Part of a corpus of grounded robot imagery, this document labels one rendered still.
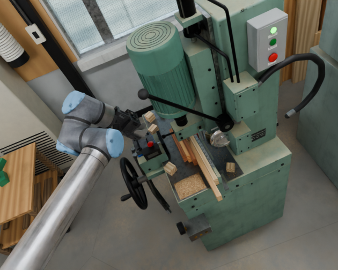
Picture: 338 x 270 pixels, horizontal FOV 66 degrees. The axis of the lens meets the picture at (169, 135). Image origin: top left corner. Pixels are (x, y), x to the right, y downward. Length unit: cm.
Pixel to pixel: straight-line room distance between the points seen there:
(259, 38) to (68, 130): 66
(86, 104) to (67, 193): 33
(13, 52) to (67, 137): 137
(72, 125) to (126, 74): 163
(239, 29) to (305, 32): 172
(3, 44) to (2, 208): 114
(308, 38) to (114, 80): 172
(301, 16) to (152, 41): 177
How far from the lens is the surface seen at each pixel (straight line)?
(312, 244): 203
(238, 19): 86
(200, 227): 139
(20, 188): 226
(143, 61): 84
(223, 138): 112
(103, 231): 232
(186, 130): 115
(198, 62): 91
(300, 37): 256
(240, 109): 96
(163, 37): 85
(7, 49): 221
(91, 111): 96
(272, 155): 134
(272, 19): 87
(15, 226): 262
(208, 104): 105
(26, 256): 72
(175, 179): 121
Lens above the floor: 192
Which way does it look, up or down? 49 degrees down
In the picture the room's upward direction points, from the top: 24 degrees counter-clockwise
